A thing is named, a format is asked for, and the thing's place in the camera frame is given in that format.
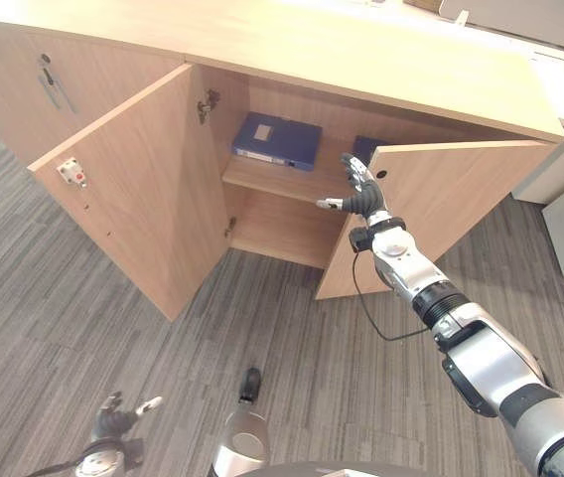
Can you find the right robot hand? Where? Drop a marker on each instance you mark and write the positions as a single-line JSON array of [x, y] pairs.
[[367, 194]]

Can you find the closed wooden cabinet door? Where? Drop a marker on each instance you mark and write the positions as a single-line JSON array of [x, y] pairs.
[[103, 74]]

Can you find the dark robot foot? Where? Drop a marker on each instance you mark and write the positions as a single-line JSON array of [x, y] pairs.
[[250, 383]]

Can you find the plain blue folder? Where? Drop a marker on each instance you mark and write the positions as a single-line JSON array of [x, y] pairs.
[[364, 148]]

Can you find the white door latch mechanism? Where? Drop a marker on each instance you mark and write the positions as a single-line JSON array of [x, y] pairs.
[[72, 171]]

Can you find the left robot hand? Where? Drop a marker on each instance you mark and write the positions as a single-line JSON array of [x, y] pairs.
[[113, 422]]

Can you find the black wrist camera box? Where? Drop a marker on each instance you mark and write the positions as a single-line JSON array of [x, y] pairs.
[[360, 240]]

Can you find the silver round door lock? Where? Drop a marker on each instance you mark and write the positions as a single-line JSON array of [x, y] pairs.
[[44, 60]]

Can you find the metal door hinge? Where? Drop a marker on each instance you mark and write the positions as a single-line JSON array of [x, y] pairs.
[[231, 226], [207, 106]]

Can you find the wooden cabinet shelf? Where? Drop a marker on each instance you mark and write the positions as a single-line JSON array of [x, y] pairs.
[[282, 179]]

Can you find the wooden cabinet door with latch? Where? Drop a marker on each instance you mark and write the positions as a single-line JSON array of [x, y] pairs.
[[148, 199]]

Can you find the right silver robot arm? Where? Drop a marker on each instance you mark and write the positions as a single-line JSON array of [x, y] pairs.
[[490, 358]]

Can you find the black round keyhole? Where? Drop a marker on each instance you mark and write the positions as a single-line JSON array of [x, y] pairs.
[[381, 174]]

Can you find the blue folder with label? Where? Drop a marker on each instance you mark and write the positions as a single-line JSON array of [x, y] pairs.
[[277, 141]]

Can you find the wooden office cabinet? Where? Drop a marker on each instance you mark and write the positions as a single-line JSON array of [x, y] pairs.
[[341, 54]]

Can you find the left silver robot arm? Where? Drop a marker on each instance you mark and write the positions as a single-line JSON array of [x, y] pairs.
[[96, 462]]

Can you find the wooden cabinet door with keyhole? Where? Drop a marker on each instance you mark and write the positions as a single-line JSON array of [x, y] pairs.
[[451, 199]]

